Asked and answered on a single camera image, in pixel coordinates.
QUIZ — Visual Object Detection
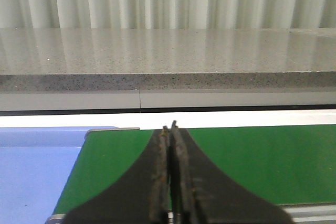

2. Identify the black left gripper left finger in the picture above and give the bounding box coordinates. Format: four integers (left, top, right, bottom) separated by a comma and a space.
61, 130, 169, 223

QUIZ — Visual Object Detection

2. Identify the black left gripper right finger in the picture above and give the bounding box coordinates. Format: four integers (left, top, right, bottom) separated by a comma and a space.
171, 122, 293, 223

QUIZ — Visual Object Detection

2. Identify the green conveyor belt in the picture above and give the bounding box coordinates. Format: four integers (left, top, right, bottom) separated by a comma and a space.
54, 125, 335, 214

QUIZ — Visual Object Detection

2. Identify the grey speckled stone counter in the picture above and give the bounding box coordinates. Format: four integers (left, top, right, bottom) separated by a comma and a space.
1, 28, 335, 92

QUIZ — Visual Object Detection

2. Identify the white pleated curtain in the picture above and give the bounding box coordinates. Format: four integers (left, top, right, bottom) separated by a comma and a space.
1, 0, 335, 29

